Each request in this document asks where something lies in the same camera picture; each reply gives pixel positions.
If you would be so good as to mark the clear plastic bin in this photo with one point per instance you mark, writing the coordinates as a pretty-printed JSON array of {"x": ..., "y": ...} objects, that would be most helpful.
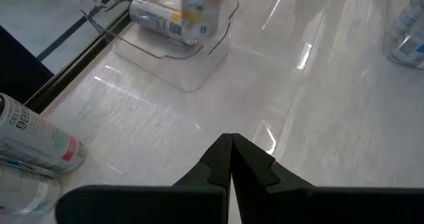
[
  {"x": 185, "y": 75},
  {"x": 387, "y": 35}
]

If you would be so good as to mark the white Celsius can yellow band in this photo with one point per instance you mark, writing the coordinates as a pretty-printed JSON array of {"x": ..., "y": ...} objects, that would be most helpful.
[
  {"x": 152, "y": 17},
  {"x": 202, "y": 5}
]

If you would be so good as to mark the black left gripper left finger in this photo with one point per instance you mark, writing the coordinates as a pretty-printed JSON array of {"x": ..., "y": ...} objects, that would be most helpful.
[{"x": 149, "y": 204}]

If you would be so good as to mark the white Celsius can red band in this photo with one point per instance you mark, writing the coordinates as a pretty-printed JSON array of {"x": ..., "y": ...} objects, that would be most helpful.
[
  {"x": 39, "y": 134},
  {"x": 23, "y": 191}
]

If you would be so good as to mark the black backdrop panel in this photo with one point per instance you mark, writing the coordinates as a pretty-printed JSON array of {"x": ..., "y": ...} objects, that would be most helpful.
[{"x": 16, "y": 75}]

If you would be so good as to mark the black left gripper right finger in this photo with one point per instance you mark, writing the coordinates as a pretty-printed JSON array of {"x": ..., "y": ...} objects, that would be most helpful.
[{"x": 331, "y": 207}]

